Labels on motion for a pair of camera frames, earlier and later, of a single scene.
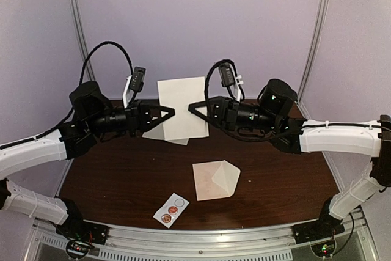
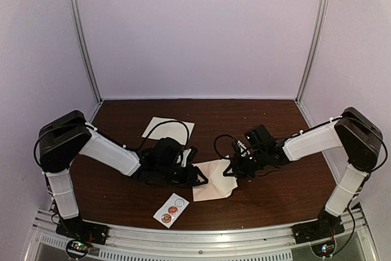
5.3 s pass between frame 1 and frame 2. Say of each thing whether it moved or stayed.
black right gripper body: moved
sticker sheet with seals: stayed
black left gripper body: moved
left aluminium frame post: stayed
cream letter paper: moved
